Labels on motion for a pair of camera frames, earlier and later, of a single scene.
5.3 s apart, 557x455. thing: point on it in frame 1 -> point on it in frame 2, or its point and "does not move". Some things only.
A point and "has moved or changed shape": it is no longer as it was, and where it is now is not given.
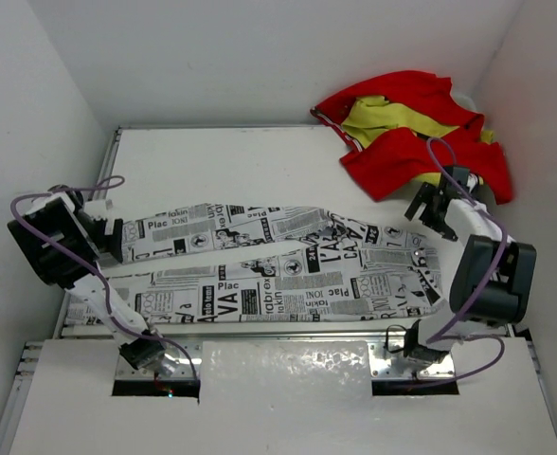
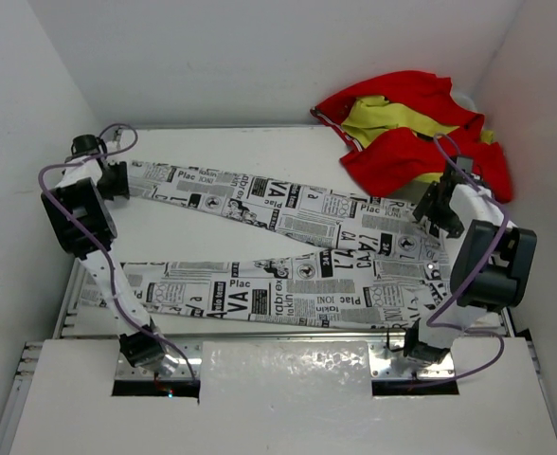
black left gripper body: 96,228 -> 115,183
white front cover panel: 288,398 does not move
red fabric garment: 387,159 does not move
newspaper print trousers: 284,263 has moved or changed shape
